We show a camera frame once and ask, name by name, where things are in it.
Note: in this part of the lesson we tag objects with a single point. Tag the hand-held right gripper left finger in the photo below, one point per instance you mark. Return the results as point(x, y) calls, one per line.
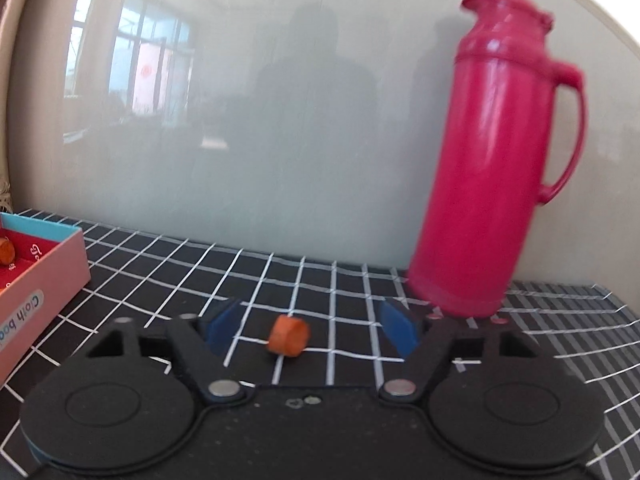
point(225, 327)

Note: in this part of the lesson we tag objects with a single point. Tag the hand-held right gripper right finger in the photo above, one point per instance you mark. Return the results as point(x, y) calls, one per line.
point(397, 331)

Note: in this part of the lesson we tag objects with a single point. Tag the orange carrot chunk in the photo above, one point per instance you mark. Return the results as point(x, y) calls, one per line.
point(289, 335)
point(4, 251)

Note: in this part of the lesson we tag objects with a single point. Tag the red and pink cardboard box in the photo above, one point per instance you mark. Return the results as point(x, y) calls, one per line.
point(45, 285)

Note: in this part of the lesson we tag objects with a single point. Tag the black white checked tablecloth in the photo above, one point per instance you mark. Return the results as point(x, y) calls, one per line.
point(325, 285)

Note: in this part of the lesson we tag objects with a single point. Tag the red thermos jug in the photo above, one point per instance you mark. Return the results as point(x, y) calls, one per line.
point(485, 160)

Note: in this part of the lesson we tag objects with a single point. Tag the beige lace curtain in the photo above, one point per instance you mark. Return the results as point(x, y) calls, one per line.
point(6, 85)

